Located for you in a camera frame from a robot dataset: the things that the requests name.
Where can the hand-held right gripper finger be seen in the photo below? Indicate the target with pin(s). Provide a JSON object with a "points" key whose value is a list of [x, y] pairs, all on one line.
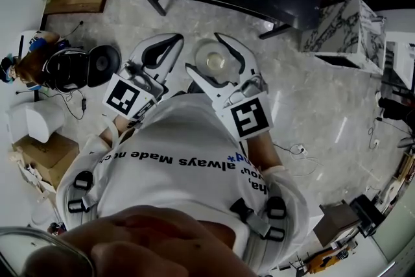
{"points": [[248, 60], [210, 89]]}

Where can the black box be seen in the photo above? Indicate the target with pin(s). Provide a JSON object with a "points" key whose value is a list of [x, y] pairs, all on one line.
{"points": [[368, 214]]}

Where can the person's white printed t-shirt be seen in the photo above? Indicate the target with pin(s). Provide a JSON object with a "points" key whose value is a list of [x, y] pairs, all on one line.
{"points": [[181, 185]]}

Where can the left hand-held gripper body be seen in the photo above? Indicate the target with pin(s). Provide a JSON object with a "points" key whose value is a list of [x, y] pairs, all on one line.
{"points": [[124, 97]]}

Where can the grey harness with black buckles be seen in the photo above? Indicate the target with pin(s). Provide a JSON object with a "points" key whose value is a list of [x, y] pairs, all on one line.
{"points": [[259, 220]]}

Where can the white marble-pattern block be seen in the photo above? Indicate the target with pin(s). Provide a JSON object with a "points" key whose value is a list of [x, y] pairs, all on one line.
{"points": [[343, 32]]}

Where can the person's eyeglasses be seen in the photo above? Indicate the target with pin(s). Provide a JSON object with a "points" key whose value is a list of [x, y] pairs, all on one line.
{"points": [[19, 236]]}

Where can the person's face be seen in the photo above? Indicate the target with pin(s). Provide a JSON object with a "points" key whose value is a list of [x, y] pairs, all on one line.
{"points": [[155, 246]]}

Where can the clear white-capped bottle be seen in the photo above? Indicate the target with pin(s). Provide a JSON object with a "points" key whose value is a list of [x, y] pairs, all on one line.
{"points": [[212, 58]]}

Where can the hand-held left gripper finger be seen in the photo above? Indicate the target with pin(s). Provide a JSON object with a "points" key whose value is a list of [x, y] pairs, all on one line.
{"points": [[142, 46], [173, 56]]}

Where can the white cabinet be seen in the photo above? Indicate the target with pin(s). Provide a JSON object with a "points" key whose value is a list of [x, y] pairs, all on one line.
{"points": [[400, 55]]}

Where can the orange tool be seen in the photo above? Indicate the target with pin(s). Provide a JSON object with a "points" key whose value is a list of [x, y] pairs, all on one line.
{"points": [[327, 259]]}

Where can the black round stool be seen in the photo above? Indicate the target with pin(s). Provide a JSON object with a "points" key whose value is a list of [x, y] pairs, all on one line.
{"points": [[103, 63]]}

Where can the person's left forearm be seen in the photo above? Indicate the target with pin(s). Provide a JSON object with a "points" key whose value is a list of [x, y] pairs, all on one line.
{"points": [[120, 124]]}

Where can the brown cardboard box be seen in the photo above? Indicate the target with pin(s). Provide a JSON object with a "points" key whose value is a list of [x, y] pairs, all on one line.
{"points": [[52, 155]]}

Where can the brown wooden cabinet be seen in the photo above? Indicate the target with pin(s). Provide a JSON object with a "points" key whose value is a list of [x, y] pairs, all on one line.
{"points": [[337, 224]]}

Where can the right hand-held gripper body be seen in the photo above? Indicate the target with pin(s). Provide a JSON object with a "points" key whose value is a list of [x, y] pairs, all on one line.
{"points": [[251, 116]]}

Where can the person's right forearm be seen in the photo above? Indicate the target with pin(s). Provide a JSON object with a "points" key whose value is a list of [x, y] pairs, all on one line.
{"points": [[264, 152]]}

